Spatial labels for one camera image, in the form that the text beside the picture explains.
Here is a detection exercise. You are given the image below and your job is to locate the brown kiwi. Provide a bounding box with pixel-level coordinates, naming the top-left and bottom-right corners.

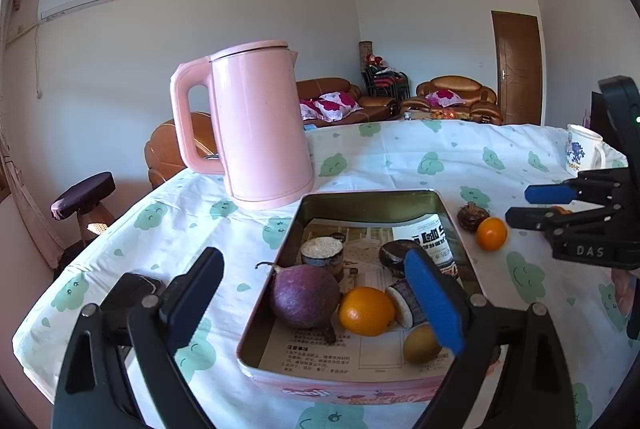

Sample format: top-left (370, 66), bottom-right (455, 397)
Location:
top-left (403, 323), bottom-right (451, 365)

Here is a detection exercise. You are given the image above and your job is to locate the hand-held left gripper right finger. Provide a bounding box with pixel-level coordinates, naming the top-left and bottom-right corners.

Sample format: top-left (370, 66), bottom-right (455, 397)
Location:
top-left (404, 249), bottom-right (583, 429)

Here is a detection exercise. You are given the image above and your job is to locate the large pink floral pillow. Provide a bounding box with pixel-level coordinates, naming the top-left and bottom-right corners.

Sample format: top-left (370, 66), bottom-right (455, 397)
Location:
top-left (299, 92), bottom-right (363, 122)

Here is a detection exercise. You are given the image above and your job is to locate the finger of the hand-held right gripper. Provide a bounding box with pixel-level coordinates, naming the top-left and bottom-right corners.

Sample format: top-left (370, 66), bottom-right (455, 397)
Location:
top-left (524, 168), bottom-right (629, 206)
top-left (505, 204), bottom-right (626, 236)

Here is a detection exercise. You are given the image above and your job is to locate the colourful snack plate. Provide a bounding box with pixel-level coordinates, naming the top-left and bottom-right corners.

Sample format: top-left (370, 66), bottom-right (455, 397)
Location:
top-left (429, 108), bottom-right (473, 121)

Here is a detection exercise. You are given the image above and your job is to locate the purple radish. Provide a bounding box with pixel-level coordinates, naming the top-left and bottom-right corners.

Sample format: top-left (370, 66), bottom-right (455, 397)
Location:
top-left (256, 261), bottom-right (342, 344)

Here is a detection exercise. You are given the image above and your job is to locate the printed paper sheet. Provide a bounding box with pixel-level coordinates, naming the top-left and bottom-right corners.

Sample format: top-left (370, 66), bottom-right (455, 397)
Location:
top-left (257, 212), bottom-right (463, 382)

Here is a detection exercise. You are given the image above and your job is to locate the small pink floral pillow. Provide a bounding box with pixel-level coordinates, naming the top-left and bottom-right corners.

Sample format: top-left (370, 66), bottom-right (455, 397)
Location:
top-left (425, 89), bottom-right (463, 107)

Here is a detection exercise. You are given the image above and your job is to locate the pink electric kettle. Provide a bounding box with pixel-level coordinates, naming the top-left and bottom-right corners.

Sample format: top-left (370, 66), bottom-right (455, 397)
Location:
top-left (170, 40), bottom-right (315, 211)

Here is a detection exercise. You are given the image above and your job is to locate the pink metal tin box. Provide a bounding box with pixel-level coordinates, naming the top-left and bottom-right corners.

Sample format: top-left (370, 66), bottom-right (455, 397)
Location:
top-left (236, 189), bottom-right (501, 405)

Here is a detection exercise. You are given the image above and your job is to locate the long brown leather sofa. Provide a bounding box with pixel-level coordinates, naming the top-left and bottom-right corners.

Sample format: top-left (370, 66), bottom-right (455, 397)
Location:
top-left (295, 78), bottom-right (401, 127)

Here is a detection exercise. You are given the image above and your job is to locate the pink curtain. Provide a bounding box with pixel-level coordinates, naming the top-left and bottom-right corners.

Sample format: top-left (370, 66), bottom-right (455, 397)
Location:
top-left (0, 109), bottom-right (56, 270)

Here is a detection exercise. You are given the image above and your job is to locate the dark purple round stool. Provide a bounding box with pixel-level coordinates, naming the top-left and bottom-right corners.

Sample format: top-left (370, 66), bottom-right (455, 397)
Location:
top-left (50, 172), bottom-right (116, 260)

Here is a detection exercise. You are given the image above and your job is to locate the brown leather armchair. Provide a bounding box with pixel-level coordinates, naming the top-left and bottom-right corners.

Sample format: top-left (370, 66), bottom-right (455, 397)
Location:
top-left (400, 76), bottom-right (503, 126)

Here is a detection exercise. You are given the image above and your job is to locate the orange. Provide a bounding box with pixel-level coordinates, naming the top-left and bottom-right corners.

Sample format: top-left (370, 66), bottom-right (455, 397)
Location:
top-left (338, 286), bottom-right (396, 337)
top-left (475, 216), bottom-right (508, 251)

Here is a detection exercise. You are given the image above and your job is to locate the person's right hand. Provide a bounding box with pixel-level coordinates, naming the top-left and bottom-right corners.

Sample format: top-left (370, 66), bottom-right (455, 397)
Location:
top-left (611, 266), bottom-right (636, 315)

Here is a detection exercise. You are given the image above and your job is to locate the brown wooden door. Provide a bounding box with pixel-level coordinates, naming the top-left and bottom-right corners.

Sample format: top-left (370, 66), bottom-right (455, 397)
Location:
top-left (491, 10), bottom-right (543, 126)

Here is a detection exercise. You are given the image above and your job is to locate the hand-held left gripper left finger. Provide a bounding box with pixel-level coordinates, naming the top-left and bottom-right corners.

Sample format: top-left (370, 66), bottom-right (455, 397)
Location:
top-left (52, 246), bottom-right (226, 429)

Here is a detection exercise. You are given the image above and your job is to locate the stack of dark chairs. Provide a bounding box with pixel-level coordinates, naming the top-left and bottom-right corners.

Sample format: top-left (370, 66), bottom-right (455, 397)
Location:
top-left (362, 64), bottom-right (411, 102)

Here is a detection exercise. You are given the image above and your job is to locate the white floral mug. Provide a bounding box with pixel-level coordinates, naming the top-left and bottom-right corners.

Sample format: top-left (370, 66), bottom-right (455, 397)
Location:
top-left (565, 123), bottom-right (607, 177)

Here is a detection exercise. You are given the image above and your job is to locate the brown wooden chair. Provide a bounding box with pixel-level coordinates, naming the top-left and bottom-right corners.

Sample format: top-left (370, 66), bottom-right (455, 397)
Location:
top-left (144, 112), bottom-right (223, 190)

